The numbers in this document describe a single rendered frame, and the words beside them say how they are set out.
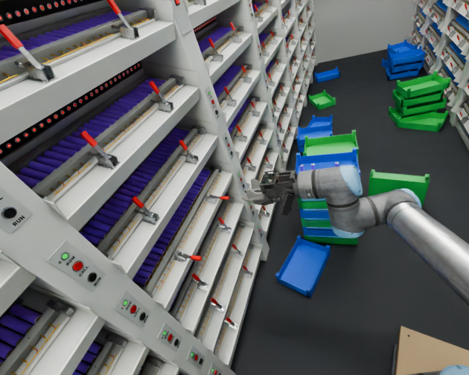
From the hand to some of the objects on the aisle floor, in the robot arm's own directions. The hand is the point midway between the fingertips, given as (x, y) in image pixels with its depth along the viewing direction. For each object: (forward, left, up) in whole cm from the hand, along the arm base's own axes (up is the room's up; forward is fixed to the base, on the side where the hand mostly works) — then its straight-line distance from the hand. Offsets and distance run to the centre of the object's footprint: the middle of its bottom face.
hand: (247, 196), depth 89 cm
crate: (-53, -78, -81) cm, 124 cm away
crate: (-8, -15, -78) cm, 80 cm away
